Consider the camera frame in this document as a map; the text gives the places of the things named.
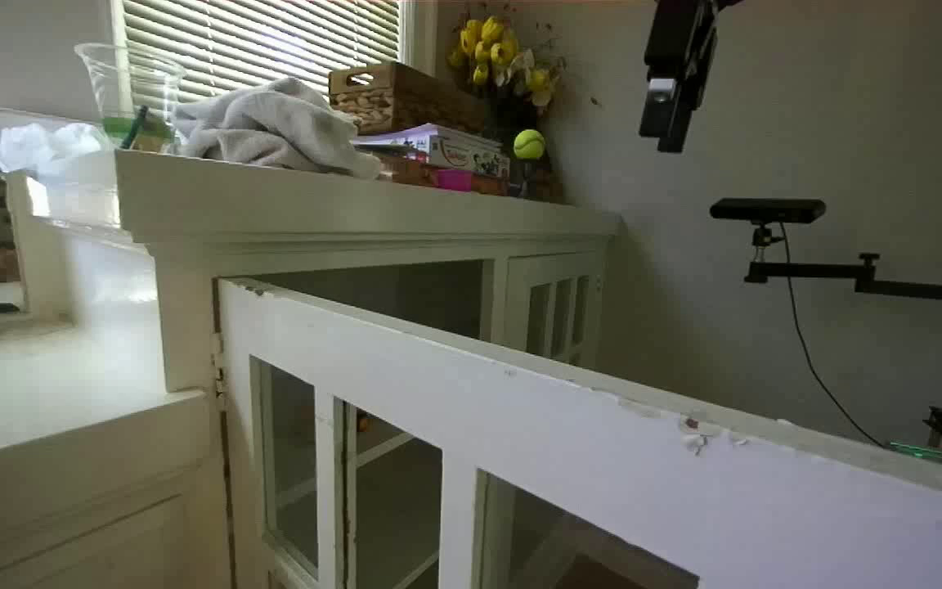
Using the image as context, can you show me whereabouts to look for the yellow artificial flowers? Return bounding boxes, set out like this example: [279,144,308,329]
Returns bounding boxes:
[449,15,562,119]

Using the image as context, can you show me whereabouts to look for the white plastic bag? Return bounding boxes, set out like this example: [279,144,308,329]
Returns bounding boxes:
[0,119,111,176]

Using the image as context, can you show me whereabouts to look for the clear plastic cup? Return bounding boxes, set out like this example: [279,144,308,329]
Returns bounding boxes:
[73,40,185,126]

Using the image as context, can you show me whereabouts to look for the white hutch cabinet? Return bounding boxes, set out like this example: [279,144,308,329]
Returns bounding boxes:
[113,148,629,589]

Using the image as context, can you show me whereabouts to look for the black camera cable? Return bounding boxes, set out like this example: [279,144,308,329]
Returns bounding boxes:
[780,225,891,453]

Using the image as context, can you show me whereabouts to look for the low white drawer cabinet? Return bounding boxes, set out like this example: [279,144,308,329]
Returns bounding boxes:
[0,215,235,589]

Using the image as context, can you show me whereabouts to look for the black stereo camera bar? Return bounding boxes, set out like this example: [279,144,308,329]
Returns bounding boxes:
[708,196,832,229]

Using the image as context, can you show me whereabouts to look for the yellow tennis ball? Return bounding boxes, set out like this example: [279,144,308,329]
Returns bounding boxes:
[511,126,549,165]

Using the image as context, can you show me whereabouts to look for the brown wicker basket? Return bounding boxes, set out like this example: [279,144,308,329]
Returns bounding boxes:
[324,59,479,139]

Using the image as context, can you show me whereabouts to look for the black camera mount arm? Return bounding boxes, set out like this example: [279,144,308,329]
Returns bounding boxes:
[744,222,942,309]

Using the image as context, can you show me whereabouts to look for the white window blinds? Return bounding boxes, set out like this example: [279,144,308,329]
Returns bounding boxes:
[117,0,410,112]

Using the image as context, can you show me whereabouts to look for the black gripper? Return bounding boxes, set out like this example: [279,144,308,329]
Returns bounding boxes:
[639,0,745,155]

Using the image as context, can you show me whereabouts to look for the white glass-paned cabinet door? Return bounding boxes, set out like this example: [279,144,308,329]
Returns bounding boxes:
[214,275,942,589]
[501,253,607,371]

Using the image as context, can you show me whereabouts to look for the grey towel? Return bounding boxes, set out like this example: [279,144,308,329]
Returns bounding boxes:
[175,75,385,179]

